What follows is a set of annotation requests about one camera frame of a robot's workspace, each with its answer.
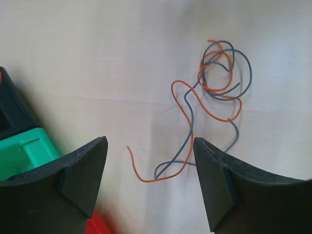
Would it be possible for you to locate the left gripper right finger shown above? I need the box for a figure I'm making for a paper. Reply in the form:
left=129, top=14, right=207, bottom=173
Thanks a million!
left=194, top=137, right=312, bottom=234

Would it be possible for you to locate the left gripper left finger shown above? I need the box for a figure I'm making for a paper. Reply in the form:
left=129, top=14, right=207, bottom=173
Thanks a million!
left=0, top=136, right=108, bottom=234

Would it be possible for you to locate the red plastic bin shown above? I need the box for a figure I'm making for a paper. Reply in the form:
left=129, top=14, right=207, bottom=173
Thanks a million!
left=85, top=210, right=111, bottom=234

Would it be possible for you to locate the green plastic bin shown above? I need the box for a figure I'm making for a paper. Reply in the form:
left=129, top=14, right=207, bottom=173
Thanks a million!
left=0, top=128, right=61, bottom=181

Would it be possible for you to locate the black plastic bin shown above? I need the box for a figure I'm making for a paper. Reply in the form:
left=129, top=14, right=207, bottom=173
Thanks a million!
left=0, top=67, right=39, bottom=140

